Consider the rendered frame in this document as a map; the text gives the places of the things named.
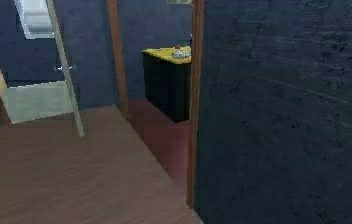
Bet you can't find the grey room door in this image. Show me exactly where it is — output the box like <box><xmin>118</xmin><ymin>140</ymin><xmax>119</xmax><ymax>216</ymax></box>
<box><xmin>44</xmin><ymin>0</ymin><xmax>85</xmax><ymax>139</ymax></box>

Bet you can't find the grey dish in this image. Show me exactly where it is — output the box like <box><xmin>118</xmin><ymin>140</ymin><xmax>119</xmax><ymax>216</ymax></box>
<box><xmin>171</xmin><ymin>49</ymin><xmax>192</xmax><ymax>60</ymax></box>

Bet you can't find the white window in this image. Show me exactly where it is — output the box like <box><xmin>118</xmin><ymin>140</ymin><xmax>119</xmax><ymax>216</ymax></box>
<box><xmin>13</xmin><ymin>0</ymin><xmax>56</xmax><ymax>40</ymax></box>

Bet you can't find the silver door handle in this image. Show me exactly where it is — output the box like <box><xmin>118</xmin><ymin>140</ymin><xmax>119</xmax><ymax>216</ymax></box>
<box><xmin>54</xmin><ymin>65</ymin><xmax>77</xmax><ymax>72</ymax></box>

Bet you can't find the black cabinet with yellow top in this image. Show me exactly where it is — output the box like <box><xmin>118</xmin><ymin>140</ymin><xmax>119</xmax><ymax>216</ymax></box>
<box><xmin>141</xmin><ymin>45</ymin><xmax>192</xmax><ymax>123</ymax></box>

